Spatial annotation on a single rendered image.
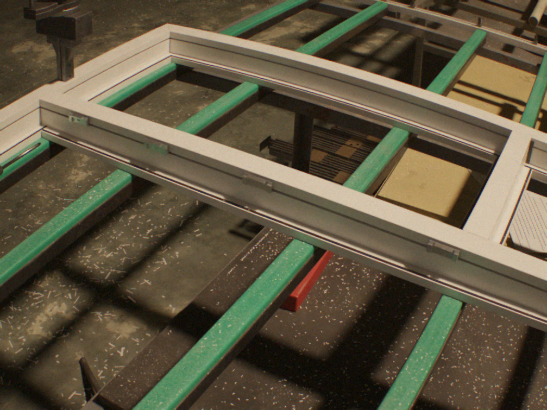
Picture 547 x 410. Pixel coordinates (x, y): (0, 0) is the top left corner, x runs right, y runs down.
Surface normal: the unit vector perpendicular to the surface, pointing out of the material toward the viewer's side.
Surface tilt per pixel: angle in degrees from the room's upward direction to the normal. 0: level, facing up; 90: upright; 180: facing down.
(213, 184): 90
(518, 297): 90
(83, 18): 90
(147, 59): 90
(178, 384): 0
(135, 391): 0
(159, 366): 0
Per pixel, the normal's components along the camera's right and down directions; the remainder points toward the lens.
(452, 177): 0.04, -0.83
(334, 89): -0.52, 0.47
